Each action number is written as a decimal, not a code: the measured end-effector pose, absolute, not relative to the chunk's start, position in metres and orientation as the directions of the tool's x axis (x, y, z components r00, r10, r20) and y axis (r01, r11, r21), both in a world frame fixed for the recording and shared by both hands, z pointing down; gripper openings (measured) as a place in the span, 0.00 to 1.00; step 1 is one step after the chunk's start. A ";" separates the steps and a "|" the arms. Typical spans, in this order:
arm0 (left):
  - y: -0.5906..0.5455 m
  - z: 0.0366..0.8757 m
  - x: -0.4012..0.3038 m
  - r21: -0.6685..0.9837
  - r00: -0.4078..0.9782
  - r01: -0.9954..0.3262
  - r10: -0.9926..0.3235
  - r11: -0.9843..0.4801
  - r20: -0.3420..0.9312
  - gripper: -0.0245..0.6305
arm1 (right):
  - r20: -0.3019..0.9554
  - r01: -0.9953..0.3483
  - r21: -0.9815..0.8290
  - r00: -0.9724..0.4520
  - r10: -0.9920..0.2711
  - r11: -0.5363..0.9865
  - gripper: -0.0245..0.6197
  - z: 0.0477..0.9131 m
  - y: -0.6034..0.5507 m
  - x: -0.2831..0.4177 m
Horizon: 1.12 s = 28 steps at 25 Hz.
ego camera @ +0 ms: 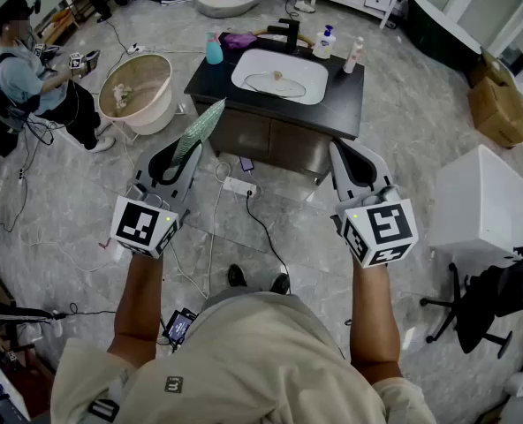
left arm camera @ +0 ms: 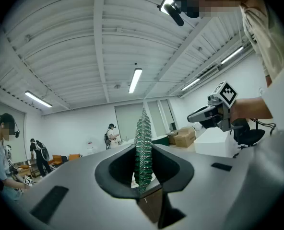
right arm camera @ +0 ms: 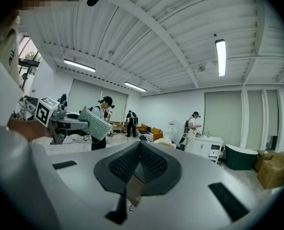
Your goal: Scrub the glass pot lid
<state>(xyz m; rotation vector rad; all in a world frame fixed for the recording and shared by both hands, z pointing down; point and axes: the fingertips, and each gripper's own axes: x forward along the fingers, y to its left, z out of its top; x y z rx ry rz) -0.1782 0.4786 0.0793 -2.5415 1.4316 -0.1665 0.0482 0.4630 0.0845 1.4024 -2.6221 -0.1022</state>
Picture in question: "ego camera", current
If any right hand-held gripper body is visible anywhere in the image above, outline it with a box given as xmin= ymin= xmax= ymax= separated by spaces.
xmin=331 ymin=185 xmax=420 ymax=269

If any black strap buckle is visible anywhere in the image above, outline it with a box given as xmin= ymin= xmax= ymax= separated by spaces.
xmin=87 ymin=397 xmax=120 ymax=423

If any pink lotion bottle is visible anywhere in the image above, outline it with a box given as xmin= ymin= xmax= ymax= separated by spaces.
xmin=343 ymin=36 xmax=366 ymax=75

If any brown cardboard box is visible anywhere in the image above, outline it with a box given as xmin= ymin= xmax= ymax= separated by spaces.
xmin=466 ymin=46 xmax=523 ymax=148

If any white pump bottle blue cap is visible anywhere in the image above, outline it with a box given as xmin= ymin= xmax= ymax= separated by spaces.
xmin=312 ymin=25 xmax=337 ymax=60

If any glass pot lid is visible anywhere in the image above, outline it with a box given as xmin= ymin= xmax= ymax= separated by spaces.
xmin=245 ymin=71 xmax=307 ymax=101

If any person's black left shoe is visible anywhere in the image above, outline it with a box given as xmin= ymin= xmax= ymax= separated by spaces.
xmin=227 ymin=263 xmax=248 ymax=289

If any person's left forearm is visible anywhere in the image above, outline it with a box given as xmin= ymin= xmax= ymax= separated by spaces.
xmin=106 ymin=249 xmax=177 ymax=368

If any white cube box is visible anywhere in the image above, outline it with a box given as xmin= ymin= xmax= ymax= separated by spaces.
xmin=428 ymin=143 xmax=523 ymax=268

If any wooden low shelf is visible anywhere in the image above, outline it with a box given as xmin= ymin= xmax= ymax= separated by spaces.
xmin=35 ymin=0 xmax=95 ymax=46

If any purple cloth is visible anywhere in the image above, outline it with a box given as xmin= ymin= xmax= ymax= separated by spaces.
xmin=223 ymin=32 xmax=258 ymax=50

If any teal spray bottle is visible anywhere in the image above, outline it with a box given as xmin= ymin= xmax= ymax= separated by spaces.
xmin=205 ymin=31 xmax=224 ymax=65

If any person's black shoe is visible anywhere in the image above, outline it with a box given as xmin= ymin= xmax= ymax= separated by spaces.
xmin=227 ymin=263 xmax=248 ymax=289
xmin=269 ymin=273 xmax=292 ymax=295

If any person's beige shirt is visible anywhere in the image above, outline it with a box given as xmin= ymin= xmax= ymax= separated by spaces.
xmin=49 ymin=291 xmax=437 ymax=424

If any person's black right shoe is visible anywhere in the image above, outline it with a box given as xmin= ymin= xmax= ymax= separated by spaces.
xmin=269 ymin=273 xmax=292 ymax=295

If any black round tub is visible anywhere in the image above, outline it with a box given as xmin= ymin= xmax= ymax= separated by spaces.
xmin=406 ymin=0 xmax=483 ymax=72

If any wooden chair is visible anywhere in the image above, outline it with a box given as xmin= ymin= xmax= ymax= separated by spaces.
xmin=250 ymin=27 xmax=315 ymax=49

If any green scrubbing brush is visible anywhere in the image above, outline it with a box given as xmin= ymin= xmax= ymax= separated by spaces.
xmin=171 ymin=97 xmax=226 ymax=167

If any black sink cabinet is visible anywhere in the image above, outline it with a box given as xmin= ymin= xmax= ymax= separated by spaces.
xmin=184 ymin=31 xmax=366 ymax=180

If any white sink basin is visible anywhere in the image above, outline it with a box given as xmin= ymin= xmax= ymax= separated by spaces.
xmin=231 ymin=49 xmax=330 ymax=106

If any black power cable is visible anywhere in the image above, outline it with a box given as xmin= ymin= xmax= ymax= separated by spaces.
xmin=245 ymin=190 xmax=292 ymax=282

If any person's right forearm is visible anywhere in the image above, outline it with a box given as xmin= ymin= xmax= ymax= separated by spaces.
xmin=348 ymin=261 xmax=404 ymax=386

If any black faucet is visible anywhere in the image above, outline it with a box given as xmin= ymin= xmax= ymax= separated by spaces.
xmin=266 ymin=18 xmax=301 ymax=56

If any small black screen device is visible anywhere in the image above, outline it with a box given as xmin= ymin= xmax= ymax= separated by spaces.
xmin=162 ymin=307 xmax=200 ymax=348

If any black office chair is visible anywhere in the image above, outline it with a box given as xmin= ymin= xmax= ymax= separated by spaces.
xmin=419 ymin=223 xmax=523 ymax=360

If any round beige basket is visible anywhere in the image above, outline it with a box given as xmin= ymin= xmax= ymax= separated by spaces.
xmin=97 ymin=53 xmax=174 ymax=136

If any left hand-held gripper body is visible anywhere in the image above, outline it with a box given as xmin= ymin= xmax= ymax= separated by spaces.
xmin=110 ymin=182 xmax=191 ymax=259

